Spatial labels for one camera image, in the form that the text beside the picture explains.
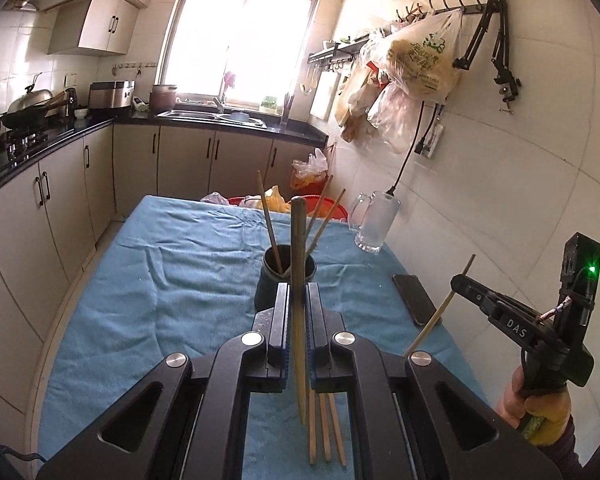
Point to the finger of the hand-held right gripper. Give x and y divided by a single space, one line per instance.
470 292

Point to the kitchen window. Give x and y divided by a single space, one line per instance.
240 35

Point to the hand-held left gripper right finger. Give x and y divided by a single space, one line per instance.
311 365

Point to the pink plastic bag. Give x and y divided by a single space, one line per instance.
214 199

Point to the black kitchen countertop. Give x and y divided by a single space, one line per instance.
95 127

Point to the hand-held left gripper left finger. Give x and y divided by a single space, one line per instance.
283 360

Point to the green container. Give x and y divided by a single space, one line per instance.
268 105

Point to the countertop chopstick caddy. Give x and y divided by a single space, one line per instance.
286 112

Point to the printed yellow plastic bag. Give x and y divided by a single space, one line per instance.
422 57

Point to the dark grey utensil holder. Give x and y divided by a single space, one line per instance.
270 285

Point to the blue tablecloth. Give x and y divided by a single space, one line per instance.
155 285

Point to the steel kitchen sink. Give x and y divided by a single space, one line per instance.
195 116

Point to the black smartphone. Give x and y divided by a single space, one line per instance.
417 300

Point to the pink flower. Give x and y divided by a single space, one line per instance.
228 82

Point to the steel wok lid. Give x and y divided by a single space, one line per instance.
30 97

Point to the silver rice cooker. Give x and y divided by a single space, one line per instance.
111 95

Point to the brown clay pot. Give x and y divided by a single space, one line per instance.
163 100

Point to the clear glass mug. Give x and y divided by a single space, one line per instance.
377 220

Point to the small white bowl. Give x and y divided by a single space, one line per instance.
81 113

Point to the black gas stove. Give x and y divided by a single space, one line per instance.
25 141

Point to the person's right hand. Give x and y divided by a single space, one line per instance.
512 400

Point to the steel kettle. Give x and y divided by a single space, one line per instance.
70 102

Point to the wall hook rail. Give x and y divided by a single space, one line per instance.
447 7

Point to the white power strip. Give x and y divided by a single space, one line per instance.
432 140

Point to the person's right forearm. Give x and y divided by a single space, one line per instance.
565 455

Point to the hanging clear plastic bags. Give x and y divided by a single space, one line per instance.
375 105

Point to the wall shelf rack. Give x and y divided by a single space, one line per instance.
337 52

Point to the large red basin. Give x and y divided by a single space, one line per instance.
330 207

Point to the beige upper kitchen cabinets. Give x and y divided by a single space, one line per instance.
105 20

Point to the steel faucet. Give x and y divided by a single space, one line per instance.
221 104

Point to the orange trash bin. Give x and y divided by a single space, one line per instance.
310 175

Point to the small red basin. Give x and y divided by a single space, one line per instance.
240 201

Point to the white cutting board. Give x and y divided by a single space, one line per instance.
324 97

